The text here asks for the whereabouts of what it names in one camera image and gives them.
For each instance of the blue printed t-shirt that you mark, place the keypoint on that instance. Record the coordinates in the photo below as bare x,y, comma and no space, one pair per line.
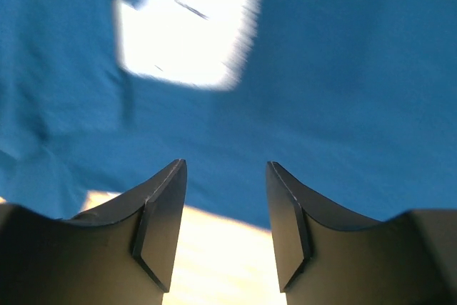
357,98

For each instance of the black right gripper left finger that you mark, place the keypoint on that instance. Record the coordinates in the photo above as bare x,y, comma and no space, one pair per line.
120,252

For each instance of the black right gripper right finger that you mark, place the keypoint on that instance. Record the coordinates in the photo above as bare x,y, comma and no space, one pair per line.
328,254

